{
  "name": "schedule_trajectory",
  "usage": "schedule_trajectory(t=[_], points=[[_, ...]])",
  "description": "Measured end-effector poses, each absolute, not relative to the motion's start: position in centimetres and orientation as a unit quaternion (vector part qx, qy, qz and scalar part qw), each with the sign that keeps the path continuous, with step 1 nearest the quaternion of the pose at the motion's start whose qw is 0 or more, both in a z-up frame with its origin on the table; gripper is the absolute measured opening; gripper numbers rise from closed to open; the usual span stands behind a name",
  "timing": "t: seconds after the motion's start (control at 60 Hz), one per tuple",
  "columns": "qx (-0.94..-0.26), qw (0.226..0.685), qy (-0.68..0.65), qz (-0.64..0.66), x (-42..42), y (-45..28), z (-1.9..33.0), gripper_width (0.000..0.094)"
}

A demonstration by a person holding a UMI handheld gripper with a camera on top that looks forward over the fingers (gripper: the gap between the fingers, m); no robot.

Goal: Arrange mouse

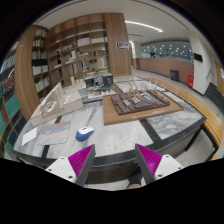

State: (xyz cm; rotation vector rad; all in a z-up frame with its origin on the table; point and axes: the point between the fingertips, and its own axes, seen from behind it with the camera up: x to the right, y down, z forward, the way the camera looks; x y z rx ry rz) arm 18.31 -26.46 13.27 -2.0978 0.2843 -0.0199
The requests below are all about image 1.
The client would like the grey house architectural model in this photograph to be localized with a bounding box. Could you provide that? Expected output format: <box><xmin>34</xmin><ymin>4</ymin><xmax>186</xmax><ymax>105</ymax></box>
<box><xmin>79</xmin><ymin>73</ymin><xmax>116</xmax><ymax>103</ymax></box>

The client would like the dark trash bin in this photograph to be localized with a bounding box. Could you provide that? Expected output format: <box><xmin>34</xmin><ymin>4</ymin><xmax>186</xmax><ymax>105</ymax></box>
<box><xmin>170</xmin><ymin>69</ymin><xmax>179</xmax><ymax>81</ymax></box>

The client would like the white paper sheet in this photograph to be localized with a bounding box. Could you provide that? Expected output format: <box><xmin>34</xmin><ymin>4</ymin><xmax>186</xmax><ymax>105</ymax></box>
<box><xmin>22</xmin><ymin>128</ymin><xmax>37</xmax><ymax>145</ymax></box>

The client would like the grey printed mouse pad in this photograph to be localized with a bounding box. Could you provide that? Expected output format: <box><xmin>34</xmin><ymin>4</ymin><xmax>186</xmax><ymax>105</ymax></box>
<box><xmin>36</xmin><ymin>121</ymin><xmax>71</xmax><ymax>146</ymax></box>

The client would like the blue and white computer mouse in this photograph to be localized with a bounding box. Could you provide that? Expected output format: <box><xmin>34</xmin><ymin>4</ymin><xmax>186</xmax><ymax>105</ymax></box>
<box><xmin>76</xmin><ymin>126</ymin><xmax>94</xmax><ymax>141</ymax></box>

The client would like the large wooden bookshelf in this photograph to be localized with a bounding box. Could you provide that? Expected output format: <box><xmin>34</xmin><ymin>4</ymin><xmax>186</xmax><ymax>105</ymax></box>
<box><xmin>48</xmin><ymin>13</ymin><xmax>132</xmax><ymax>86</ymax></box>

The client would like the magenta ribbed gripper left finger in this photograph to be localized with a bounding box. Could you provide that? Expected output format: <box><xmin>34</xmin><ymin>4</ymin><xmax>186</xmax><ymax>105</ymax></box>
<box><xmin>46</xmin><ymin>144</ymin><xmax>95</xmax><ymax>187</ymax></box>

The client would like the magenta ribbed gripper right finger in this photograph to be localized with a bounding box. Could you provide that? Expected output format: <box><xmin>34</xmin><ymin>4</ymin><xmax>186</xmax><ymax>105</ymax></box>
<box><xmin>134</xmin><ymin>144</ymin><xmax>183</xmax><ymax>184</ymax></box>

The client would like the wooden reception counter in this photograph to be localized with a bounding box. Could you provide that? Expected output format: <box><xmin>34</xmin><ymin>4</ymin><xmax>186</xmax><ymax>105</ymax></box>
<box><xmin>133</xmin><ymin>58</ymin><xmax>194</xmax><ymax>84</ymax></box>

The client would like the long wooden slatted bench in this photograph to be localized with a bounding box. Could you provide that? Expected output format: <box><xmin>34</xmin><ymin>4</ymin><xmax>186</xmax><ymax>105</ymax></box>
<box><xmin>148</xmin><ymin>78</ymin><xmax>224</xmax><ymax>160</ymax></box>

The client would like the red box by wall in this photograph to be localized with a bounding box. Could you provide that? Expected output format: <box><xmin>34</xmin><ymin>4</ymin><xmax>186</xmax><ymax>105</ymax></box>
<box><xmin>187</xmin><ymin>74</ymin><xmax>194</xmax><ymax>88</ymax></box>

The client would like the white architectural building model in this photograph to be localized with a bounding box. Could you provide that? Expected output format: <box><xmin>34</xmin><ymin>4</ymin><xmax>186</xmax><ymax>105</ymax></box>
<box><xmin>30</xmin><ymin>83</ymin><xmax>83</xmax><ymax>126</ymax></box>

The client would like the curved side bookshelf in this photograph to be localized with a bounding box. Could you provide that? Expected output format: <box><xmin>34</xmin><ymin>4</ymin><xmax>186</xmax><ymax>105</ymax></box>
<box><xmin>14</xmin><ymin>25</ymin><xmax>53</xmax><ymax>120</ymax></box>

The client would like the brown architectural model on board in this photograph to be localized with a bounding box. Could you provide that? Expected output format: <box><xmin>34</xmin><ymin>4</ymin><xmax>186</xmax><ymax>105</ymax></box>
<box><xmin>102</xmin><ymin>82</ymin><xmax>183</xmax><ymax>125</ymax></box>

